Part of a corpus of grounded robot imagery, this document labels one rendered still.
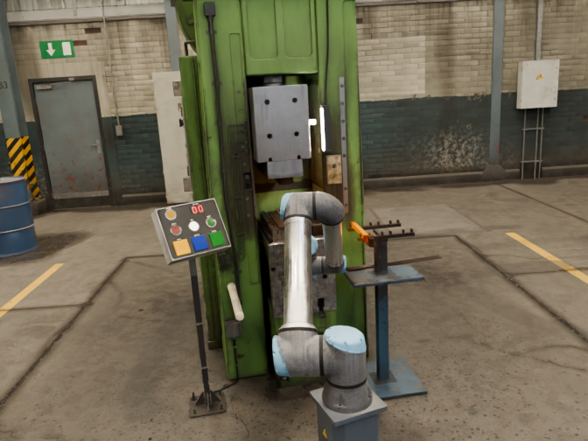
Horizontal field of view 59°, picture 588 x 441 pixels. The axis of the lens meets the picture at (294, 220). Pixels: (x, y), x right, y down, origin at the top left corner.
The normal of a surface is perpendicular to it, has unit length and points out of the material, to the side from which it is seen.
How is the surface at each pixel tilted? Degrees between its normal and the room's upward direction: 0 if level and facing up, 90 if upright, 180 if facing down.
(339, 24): 90
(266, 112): 90
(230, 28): 90
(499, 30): 90
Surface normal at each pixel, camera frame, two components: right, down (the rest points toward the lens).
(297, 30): 0.21, 0.23
